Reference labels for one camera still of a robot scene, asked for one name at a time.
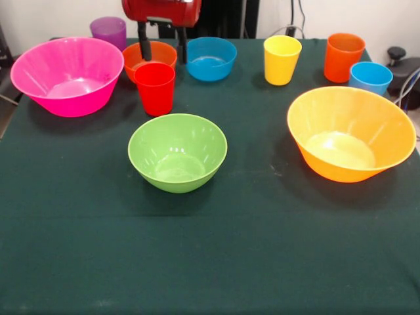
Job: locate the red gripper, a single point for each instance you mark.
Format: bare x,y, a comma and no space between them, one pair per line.
160,11

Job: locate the green plastic bowl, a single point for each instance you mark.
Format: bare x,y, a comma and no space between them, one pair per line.
177,157

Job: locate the orange plastic bowl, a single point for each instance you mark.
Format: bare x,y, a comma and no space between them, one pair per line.
164,52

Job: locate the red plastic cup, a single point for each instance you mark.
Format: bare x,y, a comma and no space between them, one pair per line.
154,95

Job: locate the blue plastic bowl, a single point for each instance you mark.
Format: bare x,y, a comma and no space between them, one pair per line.
213,59

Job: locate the purple plastic cup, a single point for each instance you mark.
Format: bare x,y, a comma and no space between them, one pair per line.
108,31

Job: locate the pink plastic bowl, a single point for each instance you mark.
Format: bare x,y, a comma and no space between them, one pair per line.
65,65

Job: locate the yellow plastic cup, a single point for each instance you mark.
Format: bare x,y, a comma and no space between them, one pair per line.
282,65

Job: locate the orange plastic cup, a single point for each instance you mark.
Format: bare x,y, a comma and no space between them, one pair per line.
341,62

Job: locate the dark green tablecloth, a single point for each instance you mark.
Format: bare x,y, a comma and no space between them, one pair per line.
197,229

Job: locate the yellow plastic bowl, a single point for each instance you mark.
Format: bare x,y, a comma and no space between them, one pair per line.
348,115

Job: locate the blue plastic cup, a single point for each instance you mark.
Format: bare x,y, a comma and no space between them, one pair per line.
370,80

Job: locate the black clamp stand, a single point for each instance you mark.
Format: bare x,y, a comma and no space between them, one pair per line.
407,69

